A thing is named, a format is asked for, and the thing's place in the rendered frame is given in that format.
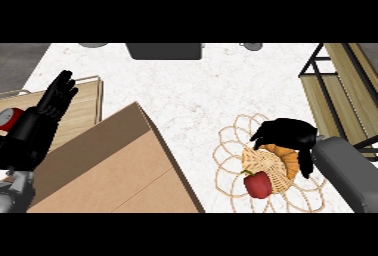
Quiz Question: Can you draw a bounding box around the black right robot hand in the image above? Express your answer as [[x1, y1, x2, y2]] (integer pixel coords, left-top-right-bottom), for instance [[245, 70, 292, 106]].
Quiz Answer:
[[248, 117, 321, 180]]

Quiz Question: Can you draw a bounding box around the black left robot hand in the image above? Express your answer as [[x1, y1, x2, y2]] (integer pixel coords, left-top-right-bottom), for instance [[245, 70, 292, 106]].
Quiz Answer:
[[34, 69, 81, 123]]

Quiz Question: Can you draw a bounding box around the golden brown croissant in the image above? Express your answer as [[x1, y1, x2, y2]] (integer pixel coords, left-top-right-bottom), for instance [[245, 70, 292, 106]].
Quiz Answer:
[[257, 143, 301, 181]]

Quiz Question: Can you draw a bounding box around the pale wooden drawer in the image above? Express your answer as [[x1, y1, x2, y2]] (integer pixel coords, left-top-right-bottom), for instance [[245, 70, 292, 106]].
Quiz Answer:
[[0, 75, 105, 152]]

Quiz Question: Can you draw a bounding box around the small woven wicker basket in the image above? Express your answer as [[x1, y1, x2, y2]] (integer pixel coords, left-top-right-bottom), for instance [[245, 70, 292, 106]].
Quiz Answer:
[[239, 146, 297, 195]]

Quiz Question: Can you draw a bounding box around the red can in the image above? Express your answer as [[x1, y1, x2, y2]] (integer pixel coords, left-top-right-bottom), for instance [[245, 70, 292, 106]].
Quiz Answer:
[[0, 106, 27, 133]]

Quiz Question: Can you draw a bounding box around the grey rounded object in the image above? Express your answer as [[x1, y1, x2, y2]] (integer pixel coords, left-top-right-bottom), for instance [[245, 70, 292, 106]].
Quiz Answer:
[[77, 42, 111, 49]]

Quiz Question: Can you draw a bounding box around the red bell pepper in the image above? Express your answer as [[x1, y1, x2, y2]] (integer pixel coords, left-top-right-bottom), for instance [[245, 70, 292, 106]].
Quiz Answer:
[[239, 169, 275, 200]]

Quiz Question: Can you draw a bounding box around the brown wooden cabinet door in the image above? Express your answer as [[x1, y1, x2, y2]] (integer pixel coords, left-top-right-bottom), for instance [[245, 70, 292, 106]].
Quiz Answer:
[[27, 101, 207, 214]]

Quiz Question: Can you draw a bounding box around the dark grey appliance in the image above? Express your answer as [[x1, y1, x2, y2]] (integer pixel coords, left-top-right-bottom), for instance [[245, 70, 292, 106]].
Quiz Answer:
[[124, 42, 205, 61]]

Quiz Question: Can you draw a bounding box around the small grey round object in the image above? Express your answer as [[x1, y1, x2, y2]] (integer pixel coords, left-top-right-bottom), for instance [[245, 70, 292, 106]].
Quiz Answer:
[[238, 42, 264, 52]]

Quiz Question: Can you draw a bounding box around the beige looped wire placemat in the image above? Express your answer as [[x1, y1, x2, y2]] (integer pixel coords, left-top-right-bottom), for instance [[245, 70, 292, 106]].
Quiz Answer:
[[211, 112, 329, 214]]

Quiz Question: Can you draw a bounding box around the black frame wooden tiered shelf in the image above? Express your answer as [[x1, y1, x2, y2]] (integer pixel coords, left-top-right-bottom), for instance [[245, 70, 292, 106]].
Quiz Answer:
[[297, 42, 378, 162]]

